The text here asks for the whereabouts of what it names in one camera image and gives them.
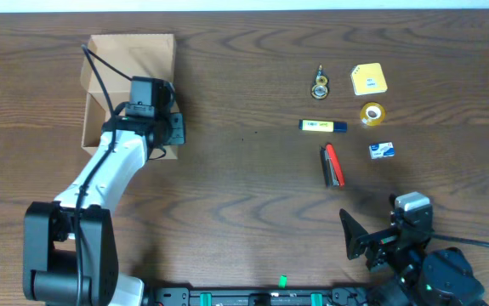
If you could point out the small green clip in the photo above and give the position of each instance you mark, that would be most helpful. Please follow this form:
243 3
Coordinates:
282 281

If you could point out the brown cardboard box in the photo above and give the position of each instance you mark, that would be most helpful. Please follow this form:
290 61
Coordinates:
130 55

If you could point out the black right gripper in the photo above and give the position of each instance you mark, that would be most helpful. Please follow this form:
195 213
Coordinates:
372 240

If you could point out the yellow sticky note pad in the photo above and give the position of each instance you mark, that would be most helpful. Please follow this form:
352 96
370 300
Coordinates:
368 79

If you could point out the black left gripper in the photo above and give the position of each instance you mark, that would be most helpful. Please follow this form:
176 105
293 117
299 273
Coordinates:
178 128

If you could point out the blue white staples box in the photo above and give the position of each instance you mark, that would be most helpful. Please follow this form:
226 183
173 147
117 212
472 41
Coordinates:
381 150

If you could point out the correction tape dispenser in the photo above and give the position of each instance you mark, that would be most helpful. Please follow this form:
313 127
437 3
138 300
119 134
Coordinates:
320 89

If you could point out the clear yellow tape roll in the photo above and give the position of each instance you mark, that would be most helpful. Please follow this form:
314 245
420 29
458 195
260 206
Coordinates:
372 114

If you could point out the yellow highlighter blue cap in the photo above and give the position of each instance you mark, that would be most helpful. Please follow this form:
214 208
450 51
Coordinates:
322 126

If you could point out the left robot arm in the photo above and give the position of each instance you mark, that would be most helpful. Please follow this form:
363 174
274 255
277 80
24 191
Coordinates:
70 253

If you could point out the black mounting rail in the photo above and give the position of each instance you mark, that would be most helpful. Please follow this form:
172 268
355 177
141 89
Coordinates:
181 296

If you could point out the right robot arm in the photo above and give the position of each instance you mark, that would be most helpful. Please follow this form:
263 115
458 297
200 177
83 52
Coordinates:
443 277

